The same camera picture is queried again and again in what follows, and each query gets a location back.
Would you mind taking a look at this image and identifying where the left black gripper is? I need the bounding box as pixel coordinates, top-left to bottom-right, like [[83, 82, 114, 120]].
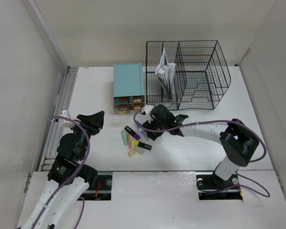
[[70, 111, 104, 160]]

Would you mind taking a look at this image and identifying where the clear spray bottle blue cap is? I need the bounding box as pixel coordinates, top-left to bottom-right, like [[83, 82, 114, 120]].
[[135, 121, 149, 141]]

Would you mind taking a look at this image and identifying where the teal mini drawer cabinet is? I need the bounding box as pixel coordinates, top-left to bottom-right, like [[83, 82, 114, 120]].
[[113, 63, 145, 115]]

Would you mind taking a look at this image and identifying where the white paper booklet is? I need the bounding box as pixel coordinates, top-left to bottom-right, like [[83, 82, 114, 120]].
[[155, 47, 176, 97]]

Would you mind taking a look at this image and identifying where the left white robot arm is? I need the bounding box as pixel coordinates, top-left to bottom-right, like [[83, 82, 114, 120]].
[[22, 111, 104, 229]]

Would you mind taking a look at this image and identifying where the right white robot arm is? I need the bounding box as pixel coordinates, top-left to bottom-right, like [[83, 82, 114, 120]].
[[140, 105, 262, 188]]

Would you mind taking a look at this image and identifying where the purple black highlighter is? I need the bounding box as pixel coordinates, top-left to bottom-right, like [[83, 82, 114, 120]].
[[124, 126, 141, 141]]

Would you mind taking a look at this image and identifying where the yellow black highlighter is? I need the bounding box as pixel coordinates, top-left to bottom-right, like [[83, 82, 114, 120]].
[[132, 140, 152, 150]]

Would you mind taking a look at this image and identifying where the orange highlighter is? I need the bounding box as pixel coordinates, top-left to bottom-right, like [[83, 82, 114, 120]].
[[127, 133, 133, 148]]

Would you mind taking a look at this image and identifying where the green highlighter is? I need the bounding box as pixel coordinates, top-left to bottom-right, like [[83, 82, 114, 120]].
[[121, 130, 128, 146]]

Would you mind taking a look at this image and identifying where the small wooden eraser block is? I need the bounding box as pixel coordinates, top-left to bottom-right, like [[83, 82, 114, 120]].
[[128, 150, 136, 157]]

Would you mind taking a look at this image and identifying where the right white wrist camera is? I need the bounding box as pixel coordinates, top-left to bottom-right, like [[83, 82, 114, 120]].
[[141, 104, 154, 119]]

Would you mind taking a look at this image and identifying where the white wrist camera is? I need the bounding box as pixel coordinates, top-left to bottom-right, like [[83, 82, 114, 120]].
[[141, 104, 154, 119], [58, 110, 75, 128]]

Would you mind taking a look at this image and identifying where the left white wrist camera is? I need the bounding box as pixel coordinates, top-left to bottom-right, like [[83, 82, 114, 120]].
[[58, 110, 75, 128]]

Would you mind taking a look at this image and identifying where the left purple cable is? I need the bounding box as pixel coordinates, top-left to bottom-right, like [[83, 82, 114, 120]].
[[31, 114, 90, 229]]

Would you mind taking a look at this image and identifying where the purple cable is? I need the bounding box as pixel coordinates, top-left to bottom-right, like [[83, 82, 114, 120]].
[[31, 114, 90, 229], [133, 110, 270, 198]]

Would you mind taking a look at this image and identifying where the aluminium rail frame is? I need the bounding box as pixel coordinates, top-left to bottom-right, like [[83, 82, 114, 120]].
[[37, 66, 78, 172]]

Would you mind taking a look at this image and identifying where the black wire mesh organizer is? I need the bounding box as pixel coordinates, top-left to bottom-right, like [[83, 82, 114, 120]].
[[145, 40, 231, 111]]

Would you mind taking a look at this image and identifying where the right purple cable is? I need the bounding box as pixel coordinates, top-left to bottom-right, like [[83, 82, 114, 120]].
[[133, 110, 270, 198]]

